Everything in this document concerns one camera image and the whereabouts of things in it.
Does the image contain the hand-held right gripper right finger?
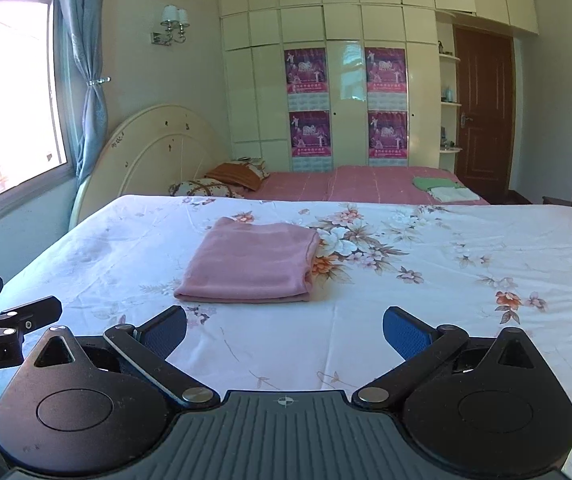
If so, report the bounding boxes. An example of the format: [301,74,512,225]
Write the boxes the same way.
[352,305,543,409]

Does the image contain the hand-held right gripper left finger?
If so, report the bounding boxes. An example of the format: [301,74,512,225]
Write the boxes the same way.
[30,305,221,409]

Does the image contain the white floral bed sheet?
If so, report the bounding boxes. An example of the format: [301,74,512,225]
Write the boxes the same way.
[0,195,572,480]

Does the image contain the folded white cloth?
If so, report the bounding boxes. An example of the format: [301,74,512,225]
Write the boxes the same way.
[427,186,482,204]

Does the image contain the white patterned pillow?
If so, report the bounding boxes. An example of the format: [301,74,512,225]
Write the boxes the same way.
[168,178,245,200]

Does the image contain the folded green cloth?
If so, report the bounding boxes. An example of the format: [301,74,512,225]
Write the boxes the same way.
[412,176,465,192]

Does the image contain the pink checked bed sheet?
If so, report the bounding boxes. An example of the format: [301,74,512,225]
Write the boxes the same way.
[238,165,491,206]

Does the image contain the cream rounded headboard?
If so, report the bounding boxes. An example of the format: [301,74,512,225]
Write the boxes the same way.
[68,104,231,233]

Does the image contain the orange striped pillow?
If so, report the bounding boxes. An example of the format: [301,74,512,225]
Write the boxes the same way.
[210,160,270,192]

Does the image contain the cream corner shelves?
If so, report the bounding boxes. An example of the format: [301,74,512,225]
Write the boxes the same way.
[437,40,463,153]

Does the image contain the brown wooden door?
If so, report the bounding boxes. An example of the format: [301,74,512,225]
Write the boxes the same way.
[453,27,516,204]

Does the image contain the blue curtain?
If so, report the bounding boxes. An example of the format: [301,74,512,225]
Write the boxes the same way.
[56,0,111,186]

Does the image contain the cream glossy wardrobe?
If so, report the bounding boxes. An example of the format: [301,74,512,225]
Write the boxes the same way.
[217,0,539,173]

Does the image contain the aluminium frame window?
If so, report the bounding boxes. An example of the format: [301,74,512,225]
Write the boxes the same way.
[0,0,74,233]

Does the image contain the purple wall poster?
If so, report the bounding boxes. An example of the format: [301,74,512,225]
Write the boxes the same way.
[367,110,409,168]
[364,47,407,111]
[284,48,327,111]
[289,110,331,172]

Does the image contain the glass wall lamp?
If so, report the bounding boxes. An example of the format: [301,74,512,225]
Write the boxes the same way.
[151,5,191,47]

